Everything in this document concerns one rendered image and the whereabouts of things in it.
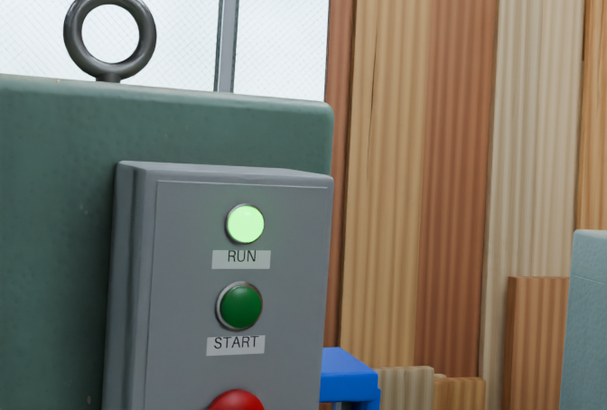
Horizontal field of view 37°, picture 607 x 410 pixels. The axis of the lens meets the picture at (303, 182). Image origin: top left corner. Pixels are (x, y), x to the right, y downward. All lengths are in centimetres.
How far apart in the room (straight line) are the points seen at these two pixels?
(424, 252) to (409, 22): 51
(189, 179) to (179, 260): 4
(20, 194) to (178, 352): 11
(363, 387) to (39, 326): 92
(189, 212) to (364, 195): 151
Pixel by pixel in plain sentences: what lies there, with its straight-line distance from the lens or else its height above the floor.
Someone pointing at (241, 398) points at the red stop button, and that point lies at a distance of 45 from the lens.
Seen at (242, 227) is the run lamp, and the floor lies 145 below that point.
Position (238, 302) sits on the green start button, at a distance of 44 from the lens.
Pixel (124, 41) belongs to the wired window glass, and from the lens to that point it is 201.
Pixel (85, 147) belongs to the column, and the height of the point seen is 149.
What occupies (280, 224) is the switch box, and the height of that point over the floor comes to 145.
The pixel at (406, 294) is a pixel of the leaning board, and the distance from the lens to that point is 199.
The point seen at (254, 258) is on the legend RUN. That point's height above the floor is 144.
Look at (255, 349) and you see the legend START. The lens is 45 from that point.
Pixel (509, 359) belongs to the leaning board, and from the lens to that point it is 208.
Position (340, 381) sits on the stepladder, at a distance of 134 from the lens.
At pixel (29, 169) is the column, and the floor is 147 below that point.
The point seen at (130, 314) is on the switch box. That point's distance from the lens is 44.
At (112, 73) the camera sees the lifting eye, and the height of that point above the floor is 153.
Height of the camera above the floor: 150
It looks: 3 degrees down
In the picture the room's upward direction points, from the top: 4 degrees clockwise
